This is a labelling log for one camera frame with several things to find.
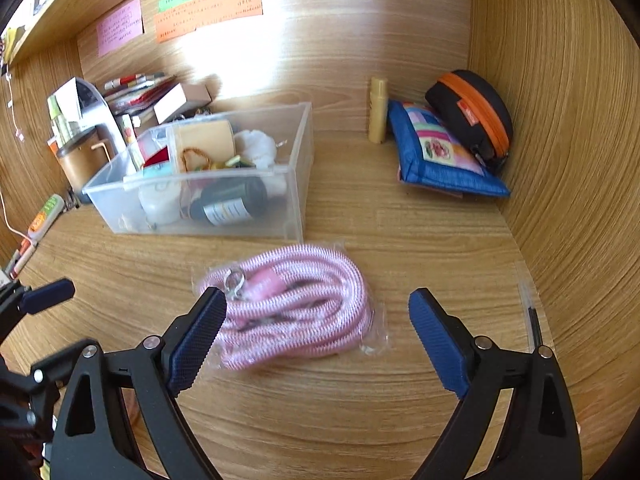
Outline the round white powder puff case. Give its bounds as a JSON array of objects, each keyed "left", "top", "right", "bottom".
[{"left": 138, "top": 181, "right": 182, "bottom": 226}]

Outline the dark green glass bottle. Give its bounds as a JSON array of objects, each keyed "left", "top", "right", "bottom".
[{"left": 186, "top": 177, "right": 269, "bottom": 228}]

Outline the pink rope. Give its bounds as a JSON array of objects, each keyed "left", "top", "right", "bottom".
[{"left": 192, "top": 242, "right": 392, "bottom": 373}]

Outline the yellow gourd charm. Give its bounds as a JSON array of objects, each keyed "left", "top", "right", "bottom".
[{"left": 180, "top": 148, "right": 255, "bottom": 172}]

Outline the red velvet pouch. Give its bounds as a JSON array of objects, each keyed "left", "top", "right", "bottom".
[{"left": 143, "top": 146, "right": 169, "bottom": 168}]

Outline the black pen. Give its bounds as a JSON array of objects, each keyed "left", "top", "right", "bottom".
[{"left": 518, "top": 281, "right": 542, "bottom": 352}]

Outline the brown lidded mug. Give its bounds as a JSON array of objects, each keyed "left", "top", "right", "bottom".
[{"left": 56, "top": 127, "right": 113, "bottom": 194}]

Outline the light blue sachet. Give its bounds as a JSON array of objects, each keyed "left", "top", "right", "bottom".
[{"left": 142, "top": 160, "right": 174, "bottom": 179}]

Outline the white paper file holder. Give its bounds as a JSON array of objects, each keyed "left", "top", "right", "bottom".
[{"left": 47, "top": 77, "right": 127, "bottom": 155}]

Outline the fruit print box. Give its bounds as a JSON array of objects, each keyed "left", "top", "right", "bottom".
[{"left": 117, "top": 114, "right": 144, "bottom": 170}]

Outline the stack of books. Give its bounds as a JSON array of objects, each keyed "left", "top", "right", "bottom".
[{"left": 104, "top": 76, "right": 177, "bottom": 117}]

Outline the red white marker pen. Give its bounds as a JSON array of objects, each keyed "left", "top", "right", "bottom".
[{"left": 103, "top": 74, "right": 148, "bottom": 92}]

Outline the clear plastic storage bin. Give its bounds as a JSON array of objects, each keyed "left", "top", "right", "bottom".
[{"left": 84, "top": 102, "right": 314, "bottom": 242}]

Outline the white cardboard box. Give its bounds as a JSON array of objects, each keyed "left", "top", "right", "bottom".
[{"left": 154, "top": 84, "right": 212, "bottom": 124}]

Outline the pink sticky note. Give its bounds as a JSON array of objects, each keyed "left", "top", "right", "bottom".
[{"left": 96, "top": 0, "right": 144, "bottom": 58}]

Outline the blue patchwork pencil case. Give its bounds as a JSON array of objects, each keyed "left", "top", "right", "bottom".
[{"left": 387, "top": 100, "right": 511, "bottom": 198}]

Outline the black orange zip case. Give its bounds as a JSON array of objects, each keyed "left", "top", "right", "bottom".
[{"left": 425, "top": 70, "right": 514, "bottom": 176}]

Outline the orange sticky note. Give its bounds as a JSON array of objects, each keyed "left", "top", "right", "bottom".
[{"left": 154, "top": 0, "right": 262, "bottom": 44}]

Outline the yellow lotion tube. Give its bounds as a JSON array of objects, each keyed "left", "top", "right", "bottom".
[{"left": 368, "top": 77, "right": 388, "bottom": 144}]

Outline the white cable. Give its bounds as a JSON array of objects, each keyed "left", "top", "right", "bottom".
[{"left": 0, "top": 71, "right": 34, "bottom": 241}]

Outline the white drawstring pouch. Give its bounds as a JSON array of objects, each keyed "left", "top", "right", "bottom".
[{"left": 233, "top": 130, "right": 288, "bottom": 169}]

